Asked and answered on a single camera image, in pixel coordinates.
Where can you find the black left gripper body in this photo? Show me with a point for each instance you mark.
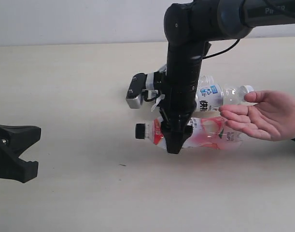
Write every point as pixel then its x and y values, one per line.
pixel 6 155

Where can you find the pink peach bottle black cap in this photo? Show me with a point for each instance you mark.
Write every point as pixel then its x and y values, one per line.
pixel 207 132

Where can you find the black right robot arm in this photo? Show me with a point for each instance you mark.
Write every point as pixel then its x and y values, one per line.
pixel 189 28

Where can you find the square bottle floral white label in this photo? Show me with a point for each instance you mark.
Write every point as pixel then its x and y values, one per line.
pixel 161 70

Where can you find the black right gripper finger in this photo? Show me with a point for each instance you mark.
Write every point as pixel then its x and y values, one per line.
pixel 175 140

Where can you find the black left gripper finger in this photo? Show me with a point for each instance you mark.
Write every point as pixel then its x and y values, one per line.
pixel 22 171
pixel 20 138

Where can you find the clear bottle green lime label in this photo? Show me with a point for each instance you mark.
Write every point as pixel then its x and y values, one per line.
pixel 210 95

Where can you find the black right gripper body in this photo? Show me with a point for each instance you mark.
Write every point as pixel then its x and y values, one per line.
pixel 177 108

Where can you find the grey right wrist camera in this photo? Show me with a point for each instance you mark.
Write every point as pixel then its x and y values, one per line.
pixel 143 88

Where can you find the open bare human hand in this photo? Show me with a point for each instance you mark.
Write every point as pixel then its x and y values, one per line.
pixel 270 117

